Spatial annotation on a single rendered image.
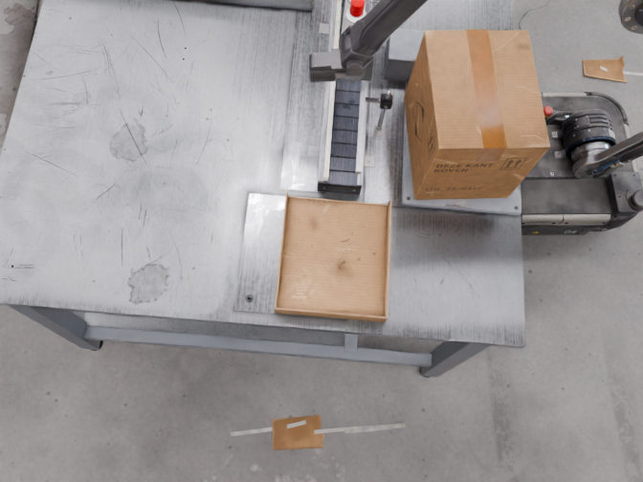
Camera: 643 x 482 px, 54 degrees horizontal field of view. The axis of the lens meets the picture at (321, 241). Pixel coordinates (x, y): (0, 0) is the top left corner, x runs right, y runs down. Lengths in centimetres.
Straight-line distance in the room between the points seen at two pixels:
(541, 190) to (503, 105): 101
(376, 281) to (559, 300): 118
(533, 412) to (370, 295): 110
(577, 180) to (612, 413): 85
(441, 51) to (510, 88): 17
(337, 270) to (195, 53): 72
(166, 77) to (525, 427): 167
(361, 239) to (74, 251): 69
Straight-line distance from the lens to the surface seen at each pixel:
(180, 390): 232
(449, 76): 144
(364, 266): 152
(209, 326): 211
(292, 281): 149
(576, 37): 317
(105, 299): 155
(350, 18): 159
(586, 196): 247
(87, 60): 185
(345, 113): 164
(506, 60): 151
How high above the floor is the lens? 227
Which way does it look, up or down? 70 degrees down
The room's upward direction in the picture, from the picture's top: 9 degrees clockwise
